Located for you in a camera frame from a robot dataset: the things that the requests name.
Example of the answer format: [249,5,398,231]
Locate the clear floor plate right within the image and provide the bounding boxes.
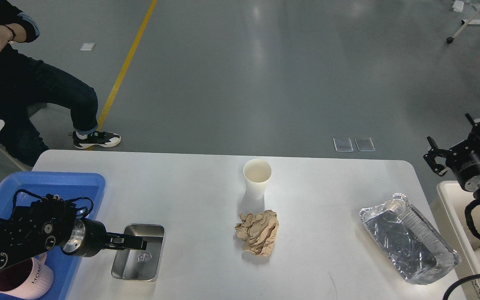
[354,137,376,152]

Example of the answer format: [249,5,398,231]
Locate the crumpled brown paper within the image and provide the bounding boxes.
[235,210,279,257]

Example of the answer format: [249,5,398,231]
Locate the aluminium foil tray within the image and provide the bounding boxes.
[359,192,461,285]

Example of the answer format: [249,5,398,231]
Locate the clear floor plate left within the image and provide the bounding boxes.
[333,138,354,152]

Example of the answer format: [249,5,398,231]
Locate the stainless steel rectangular tray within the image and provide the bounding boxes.
[111,224,165,282]

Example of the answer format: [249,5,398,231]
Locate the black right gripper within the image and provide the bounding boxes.
[422,112,480,191]

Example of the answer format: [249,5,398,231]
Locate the clear floor plate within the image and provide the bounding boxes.
[333,138,354,152]
[354,137,376,152]

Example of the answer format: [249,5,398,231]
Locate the white paper cup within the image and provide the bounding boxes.
[242,159,272,200]

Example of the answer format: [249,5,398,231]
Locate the seated person dark clothes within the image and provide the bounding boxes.
[0,0,121,167]

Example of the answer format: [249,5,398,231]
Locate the black cable right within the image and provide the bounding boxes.
[442,272,480,300]

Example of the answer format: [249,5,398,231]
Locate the white bin right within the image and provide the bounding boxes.
[430,181,480,300]

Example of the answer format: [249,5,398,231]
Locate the blue plastic tray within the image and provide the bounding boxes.
[0,171,105,300]

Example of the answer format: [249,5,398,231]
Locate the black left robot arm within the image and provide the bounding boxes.
[0,189,147,270]

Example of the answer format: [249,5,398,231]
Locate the pink ribbed mug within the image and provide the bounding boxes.
[0,253,55,300]

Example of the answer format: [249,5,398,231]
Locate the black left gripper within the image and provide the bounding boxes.
[61,218,147,258]

